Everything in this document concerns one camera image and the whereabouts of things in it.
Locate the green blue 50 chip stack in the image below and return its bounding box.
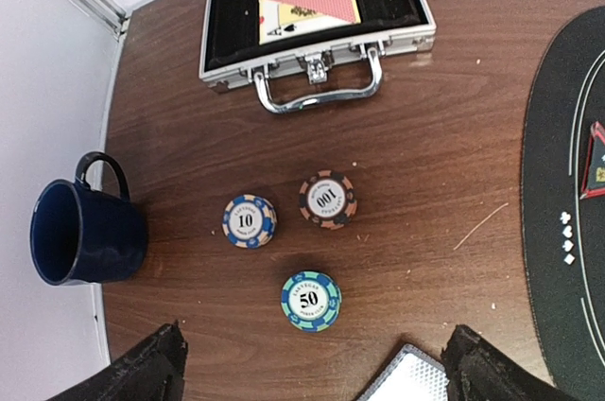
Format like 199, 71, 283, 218
281, 270, 342, 333

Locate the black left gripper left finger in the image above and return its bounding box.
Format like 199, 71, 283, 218
53, 322, 188, 401

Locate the grey playing card deck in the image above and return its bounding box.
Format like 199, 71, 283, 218
357, 343, 448, 401

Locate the aluminium poker case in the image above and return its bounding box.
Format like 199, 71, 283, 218
199, 0, 437, 114

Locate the red triangular all-in marker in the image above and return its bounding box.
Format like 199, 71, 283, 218
579, 121, 605, 200

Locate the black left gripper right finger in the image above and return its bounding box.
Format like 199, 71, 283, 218
441, 324, 574, 401

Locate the brown 100 chip stack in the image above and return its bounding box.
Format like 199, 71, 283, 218
299, 169, 358, 231

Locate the red card deck in case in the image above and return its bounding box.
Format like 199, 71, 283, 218
259, 0, 361, 44

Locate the dark blue mug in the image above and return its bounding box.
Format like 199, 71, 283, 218
29, 151, 148, 286

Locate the round black poker mat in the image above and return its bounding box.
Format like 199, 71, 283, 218
521, 7, 604, 400

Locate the blue white 10 chip stack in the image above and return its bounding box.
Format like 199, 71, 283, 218
222, 194, 278, 249

